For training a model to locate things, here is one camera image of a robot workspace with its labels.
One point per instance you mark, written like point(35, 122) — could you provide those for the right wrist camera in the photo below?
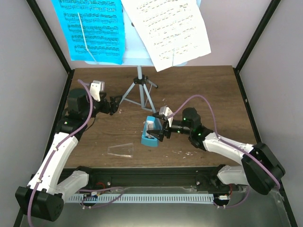
point(168, 113)

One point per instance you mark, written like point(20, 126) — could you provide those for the blue sheet music page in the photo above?
point(93, 29)

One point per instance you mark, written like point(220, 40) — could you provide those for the blue metronome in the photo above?
point(151, 123)

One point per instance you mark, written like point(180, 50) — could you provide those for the light blue slotted cable duct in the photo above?
point(146, 198)

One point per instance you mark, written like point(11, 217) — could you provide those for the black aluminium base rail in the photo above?
point(201, 178)

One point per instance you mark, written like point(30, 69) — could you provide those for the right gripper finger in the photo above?
point(158, 134)
point(159, 116)

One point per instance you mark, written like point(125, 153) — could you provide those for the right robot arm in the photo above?
point(257, 165)

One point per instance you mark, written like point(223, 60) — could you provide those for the white sheet music page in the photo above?
point(172, 31)

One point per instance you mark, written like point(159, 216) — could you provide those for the left black frame post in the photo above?
point(48, 32)

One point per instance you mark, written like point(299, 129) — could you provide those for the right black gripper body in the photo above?
point(166, 129)

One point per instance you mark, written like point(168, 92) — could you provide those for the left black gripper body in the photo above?
point(105, 109)

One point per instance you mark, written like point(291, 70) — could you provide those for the right black frame post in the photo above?
point(257, 33)

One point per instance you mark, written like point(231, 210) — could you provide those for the clear metronome cover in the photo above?
point(122, 150)

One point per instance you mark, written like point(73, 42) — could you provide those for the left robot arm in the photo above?
point(45, 195)

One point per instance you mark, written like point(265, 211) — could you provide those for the black frame post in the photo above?
point(48, 32)
point(257, 33)

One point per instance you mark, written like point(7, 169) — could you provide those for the light blue music stand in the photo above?
point(145, 85)

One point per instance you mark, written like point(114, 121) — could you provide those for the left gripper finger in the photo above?
point(115, 100)
point(113, 108)

